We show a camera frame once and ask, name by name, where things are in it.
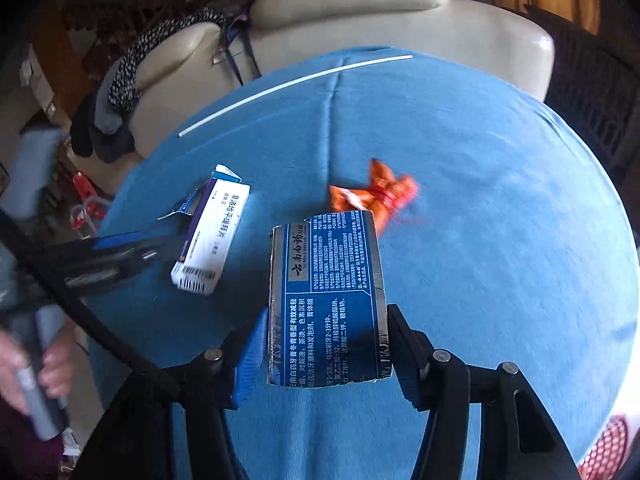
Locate dark blue toothpaste box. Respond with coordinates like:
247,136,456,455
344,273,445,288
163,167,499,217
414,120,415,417
268,210,392,389

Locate white blue medicine box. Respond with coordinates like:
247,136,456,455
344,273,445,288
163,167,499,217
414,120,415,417
157,164,250,296

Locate orange red candy wrapper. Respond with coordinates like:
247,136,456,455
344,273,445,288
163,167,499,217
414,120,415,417
329,158,420,235

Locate person's left hand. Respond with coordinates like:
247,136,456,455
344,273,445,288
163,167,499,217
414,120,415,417
0,316,79,416

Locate red white toy tricycle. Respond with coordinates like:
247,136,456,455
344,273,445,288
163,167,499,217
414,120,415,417
70,171,112,240

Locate dark clothes on sofa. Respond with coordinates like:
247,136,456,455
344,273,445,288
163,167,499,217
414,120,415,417
70,6,229,164

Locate white thin stick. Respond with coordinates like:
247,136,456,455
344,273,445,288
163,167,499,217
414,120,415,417
177,53,416,139

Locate blue round tablecloth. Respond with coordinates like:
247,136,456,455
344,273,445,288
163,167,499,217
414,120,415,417
86,45,640,480

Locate red plastic mesh basket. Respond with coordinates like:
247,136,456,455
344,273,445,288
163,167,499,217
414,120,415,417
577,415,629,480

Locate cream leather sofa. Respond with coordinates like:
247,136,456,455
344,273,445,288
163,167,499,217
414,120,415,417
68,0,554,195

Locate wooden baby crib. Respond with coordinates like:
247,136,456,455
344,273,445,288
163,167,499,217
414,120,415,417
526,6,639,181

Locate black cable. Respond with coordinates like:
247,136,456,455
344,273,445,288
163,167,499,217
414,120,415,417
0,209,181,401

